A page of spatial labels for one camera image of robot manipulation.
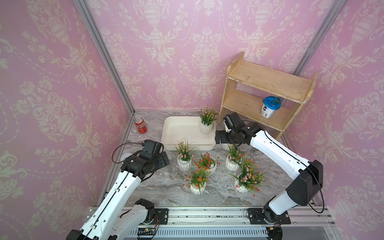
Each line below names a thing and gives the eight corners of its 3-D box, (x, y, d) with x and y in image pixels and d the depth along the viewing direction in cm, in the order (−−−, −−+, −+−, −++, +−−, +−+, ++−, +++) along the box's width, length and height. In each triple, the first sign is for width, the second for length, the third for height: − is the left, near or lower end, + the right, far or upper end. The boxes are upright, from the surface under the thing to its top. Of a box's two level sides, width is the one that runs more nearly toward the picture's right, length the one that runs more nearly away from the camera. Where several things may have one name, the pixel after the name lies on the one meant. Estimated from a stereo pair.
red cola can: (139, 135, 109) (133, 124, 100) (141, 128, 113) (136, 117, 104) (146, 135, 109) (141, 124, 100) (147, 128, 113) (143, 117, 104)
